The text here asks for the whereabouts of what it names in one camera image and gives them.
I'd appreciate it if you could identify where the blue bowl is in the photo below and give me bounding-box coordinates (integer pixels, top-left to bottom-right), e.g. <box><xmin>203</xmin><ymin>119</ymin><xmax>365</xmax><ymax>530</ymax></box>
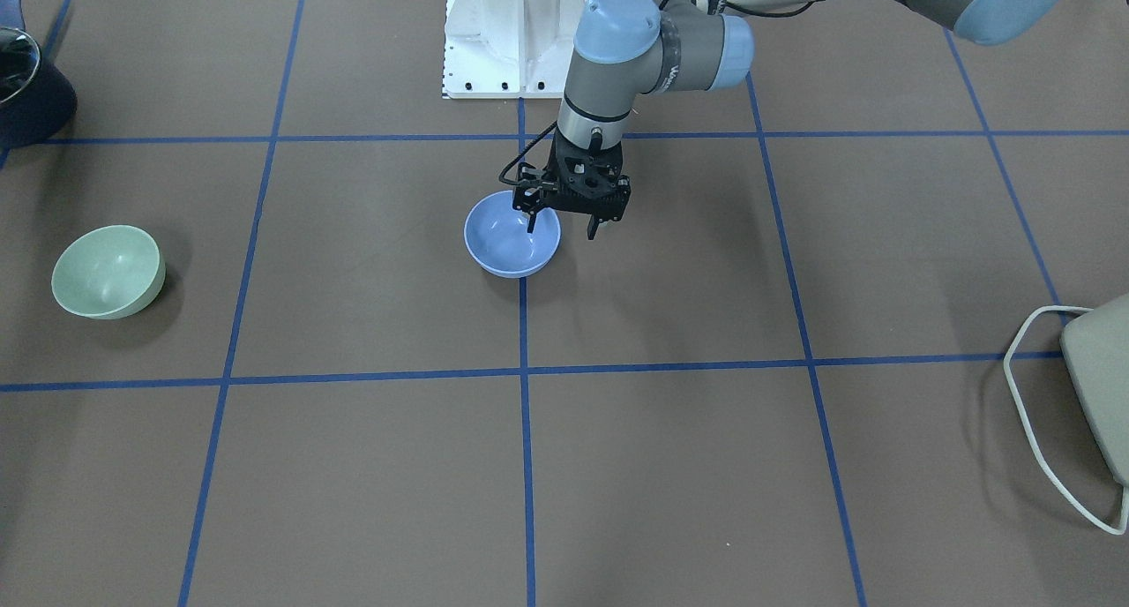
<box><xmin>463</xmin><ymin>191</ymin><xmax>562</xmax><ymax>279</ymax></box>

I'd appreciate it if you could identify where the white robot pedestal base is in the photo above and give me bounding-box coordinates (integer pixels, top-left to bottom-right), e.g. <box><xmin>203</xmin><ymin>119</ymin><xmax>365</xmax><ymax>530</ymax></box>
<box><xmin>441</xmin><ymin>0</ymin><xmax>588</xmax><ymax>100</ymax></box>

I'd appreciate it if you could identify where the green bowl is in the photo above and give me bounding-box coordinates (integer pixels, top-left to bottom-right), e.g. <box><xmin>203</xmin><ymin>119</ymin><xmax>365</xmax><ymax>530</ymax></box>
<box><xmin>51</xmin><ymin>225</ymin><xmax>167</xmax><ymax>320</ymax></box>

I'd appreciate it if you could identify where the cream toaster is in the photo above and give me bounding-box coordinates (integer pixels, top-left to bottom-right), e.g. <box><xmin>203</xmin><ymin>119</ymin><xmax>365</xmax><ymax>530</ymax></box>
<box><xmin>1061</xmin><ymin>294</ymin><xmax>1128</xmax><ymax>485</ymax></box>

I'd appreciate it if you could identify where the dark blue saucepan with lid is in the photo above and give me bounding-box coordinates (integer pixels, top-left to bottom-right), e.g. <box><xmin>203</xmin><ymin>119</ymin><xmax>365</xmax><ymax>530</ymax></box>
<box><xmin>1</xmin><ymin>0</ymin><xmax>78</xmax><ymax>150</ymax></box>

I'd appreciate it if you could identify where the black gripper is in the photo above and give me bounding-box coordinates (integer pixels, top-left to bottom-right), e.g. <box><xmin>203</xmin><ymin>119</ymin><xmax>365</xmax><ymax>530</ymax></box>
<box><xmin>513</xmin><ymin>137</ymin><xmax>632</xmax><ymax>241</ymax></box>

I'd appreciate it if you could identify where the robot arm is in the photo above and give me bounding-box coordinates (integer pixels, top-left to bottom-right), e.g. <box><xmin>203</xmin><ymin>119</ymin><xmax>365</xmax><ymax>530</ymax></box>
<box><xmin>499</xmin><ymin>0</ymin><xmax>1059</xmax><ymax>237</ymax></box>

